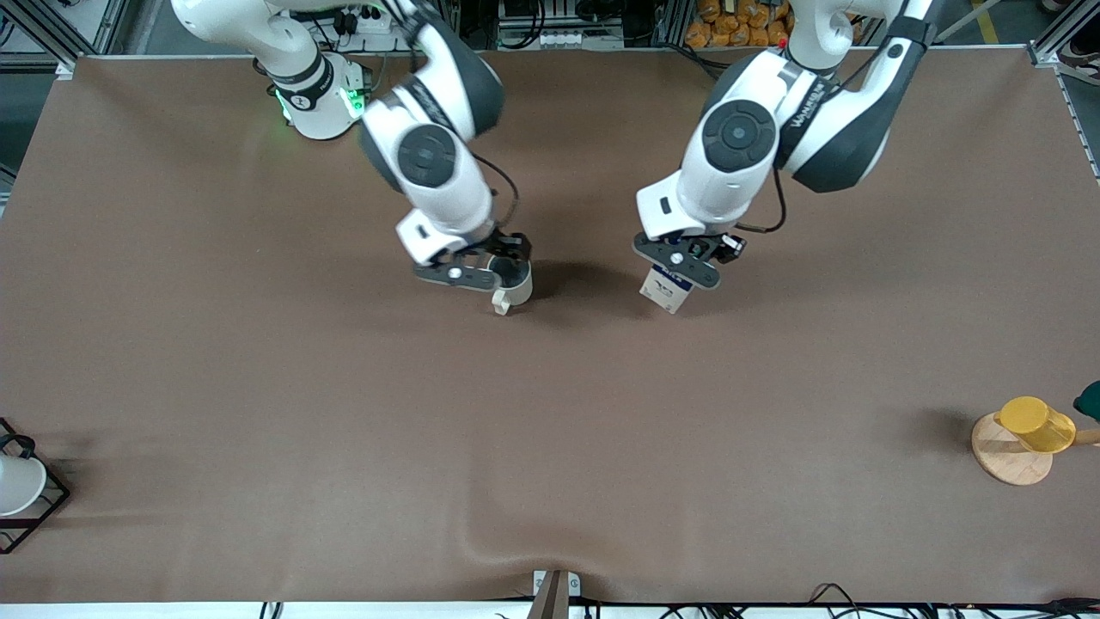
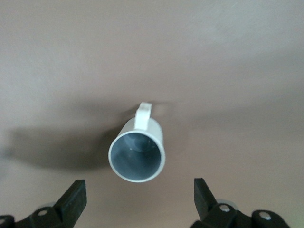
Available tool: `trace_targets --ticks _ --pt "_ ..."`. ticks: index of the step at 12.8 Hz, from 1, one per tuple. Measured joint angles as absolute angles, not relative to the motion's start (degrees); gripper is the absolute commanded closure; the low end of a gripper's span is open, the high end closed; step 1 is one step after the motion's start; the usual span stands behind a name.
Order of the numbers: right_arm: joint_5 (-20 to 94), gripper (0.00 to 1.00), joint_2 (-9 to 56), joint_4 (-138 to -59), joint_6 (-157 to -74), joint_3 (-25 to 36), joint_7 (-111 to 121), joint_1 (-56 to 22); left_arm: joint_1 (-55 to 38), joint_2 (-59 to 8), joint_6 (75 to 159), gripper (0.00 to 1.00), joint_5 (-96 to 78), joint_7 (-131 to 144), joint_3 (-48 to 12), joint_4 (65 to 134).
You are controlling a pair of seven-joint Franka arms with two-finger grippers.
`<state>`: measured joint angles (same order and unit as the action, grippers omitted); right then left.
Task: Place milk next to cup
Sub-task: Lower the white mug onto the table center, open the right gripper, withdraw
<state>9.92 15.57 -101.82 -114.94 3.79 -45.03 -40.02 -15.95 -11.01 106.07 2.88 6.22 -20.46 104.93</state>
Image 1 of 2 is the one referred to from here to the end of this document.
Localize beige cup with handle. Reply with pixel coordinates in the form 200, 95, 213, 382
488, 258, 535, 316

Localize blue white milk carton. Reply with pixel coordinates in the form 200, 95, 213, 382
639, 264, 695, 316

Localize yellow cup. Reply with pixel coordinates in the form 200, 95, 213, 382
995, 396, 1077, 454

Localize white cup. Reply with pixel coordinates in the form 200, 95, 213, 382
0, 453, 47, 518

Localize brown table cloth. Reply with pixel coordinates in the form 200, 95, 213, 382
0, 47, 1100, 604

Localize white empty power strip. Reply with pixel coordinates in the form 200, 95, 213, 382
537, 29, 626, 51

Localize orange snack bags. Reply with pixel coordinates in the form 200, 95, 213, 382
685, 0, 796, 49

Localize white power strip with plugs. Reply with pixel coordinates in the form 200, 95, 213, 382
331, 0, 405, 52

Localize wooden mug stand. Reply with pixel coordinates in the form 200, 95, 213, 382
971, 411, 1100, 487

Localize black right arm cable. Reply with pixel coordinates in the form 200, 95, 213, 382
471, 153, 522, 230

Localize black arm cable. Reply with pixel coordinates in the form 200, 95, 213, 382
735, 168, 788, 236
471, 153, 522, 230

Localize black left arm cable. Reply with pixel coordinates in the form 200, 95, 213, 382
735, 168, 788, 236

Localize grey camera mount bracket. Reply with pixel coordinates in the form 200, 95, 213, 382
526, 568, 582, 619

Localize aluminium frame profile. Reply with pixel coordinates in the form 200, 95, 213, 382
0, 0, 130, 80
1027, 13, 1100, 68

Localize black wire rack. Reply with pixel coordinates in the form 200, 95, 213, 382
0, 417, 71, 555

